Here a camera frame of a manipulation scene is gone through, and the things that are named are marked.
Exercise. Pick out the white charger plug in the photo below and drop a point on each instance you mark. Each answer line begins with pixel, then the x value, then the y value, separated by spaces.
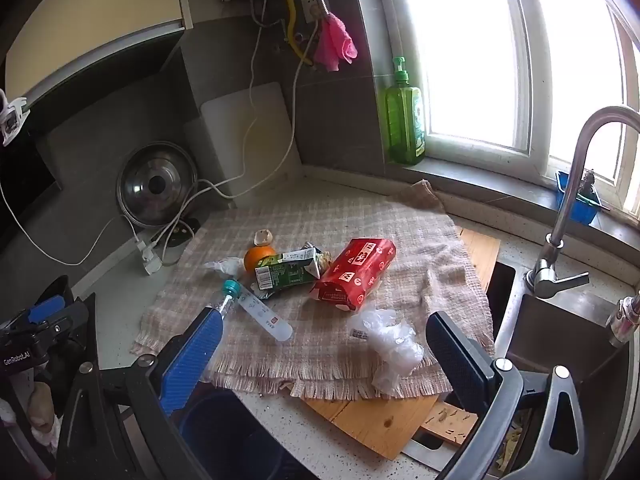
pixel 149 260

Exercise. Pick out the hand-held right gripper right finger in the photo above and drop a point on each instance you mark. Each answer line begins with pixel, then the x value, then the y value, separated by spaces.
pixel 452 355

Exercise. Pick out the white window frame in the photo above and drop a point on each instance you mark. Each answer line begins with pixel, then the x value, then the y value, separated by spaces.
pixel 525 60

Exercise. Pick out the eggshell half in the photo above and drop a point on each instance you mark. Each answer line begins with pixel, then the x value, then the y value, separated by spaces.
pixel 261 236

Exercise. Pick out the wooden board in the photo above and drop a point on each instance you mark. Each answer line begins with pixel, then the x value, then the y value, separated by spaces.
pixel 370 425

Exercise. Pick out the pink plaid fringed cloth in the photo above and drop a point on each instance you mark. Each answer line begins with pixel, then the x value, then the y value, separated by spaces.
pixel 325 340

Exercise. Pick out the dark spiky object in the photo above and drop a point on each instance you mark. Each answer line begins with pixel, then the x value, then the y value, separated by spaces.
pixel 587 180

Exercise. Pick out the small chrome tap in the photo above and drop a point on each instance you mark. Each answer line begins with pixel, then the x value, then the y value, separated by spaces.
pixel 622 322

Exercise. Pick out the green drink carton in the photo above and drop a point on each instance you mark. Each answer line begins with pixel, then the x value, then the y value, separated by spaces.
pixel 282 275

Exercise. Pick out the cream wall cabinet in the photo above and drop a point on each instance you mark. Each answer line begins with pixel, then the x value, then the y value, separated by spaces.
pixel 95 15

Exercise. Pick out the white wall socket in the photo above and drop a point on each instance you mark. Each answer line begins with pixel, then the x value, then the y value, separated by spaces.
pixel 312 9

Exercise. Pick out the steel pot lid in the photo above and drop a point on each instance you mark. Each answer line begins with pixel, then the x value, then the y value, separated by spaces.
pixel 155 185

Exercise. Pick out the silver foil wrapper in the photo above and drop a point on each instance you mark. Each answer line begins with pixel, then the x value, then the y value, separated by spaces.
pixel 260 293

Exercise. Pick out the white cutting board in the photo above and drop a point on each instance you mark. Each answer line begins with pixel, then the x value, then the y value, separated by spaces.
pixel 235 135

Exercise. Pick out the steel sink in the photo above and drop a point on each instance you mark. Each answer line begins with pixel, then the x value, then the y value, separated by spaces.
pixel 560 330

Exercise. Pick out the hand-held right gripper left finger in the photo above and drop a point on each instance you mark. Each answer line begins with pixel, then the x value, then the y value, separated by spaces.
pixel 192 355

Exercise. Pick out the white tissue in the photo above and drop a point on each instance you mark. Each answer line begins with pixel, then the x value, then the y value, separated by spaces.
pixel 225 265

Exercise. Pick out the pink hanging cloth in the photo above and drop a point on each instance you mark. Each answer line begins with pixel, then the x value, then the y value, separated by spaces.
pixel 332 42

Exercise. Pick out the orange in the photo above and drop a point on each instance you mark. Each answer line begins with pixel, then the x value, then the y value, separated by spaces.
pixel 257 258

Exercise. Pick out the chrome kitchen faucet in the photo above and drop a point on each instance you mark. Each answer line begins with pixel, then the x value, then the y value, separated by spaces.
pixel 575 185

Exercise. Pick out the person's left hand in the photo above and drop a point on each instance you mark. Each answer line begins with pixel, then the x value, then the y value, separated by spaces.
pixel 42 410

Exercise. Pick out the clear plastic bag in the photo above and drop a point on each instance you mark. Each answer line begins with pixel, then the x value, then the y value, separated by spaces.
pixel 392 345

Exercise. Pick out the blue plastic bin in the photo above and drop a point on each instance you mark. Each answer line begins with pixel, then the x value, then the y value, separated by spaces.
pixel 220 425

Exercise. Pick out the blue windowsill container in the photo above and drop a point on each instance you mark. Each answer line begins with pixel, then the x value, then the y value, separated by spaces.
pixel 580 207

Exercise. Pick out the black round adapter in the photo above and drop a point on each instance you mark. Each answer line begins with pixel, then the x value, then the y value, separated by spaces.
pixel 182 230

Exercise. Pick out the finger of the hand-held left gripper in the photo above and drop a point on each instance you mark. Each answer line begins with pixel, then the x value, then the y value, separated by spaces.
pixel 47 309
pixel 86 330

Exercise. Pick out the green soap pump bottle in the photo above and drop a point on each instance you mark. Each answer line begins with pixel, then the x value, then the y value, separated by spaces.
pixel 402 125

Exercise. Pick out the red paper packet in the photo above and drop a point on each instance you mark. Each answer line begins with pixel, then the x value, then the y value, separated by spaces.
pixel 355 272

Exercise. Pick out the clear bottle with teal cap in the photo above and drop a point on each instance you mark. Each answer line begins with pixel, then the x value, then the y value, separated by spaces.
pixel 227 297

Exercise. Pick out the white plastic clip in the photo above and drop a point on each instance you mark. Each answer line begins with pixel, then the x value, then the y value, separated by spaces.
pixel 10 117

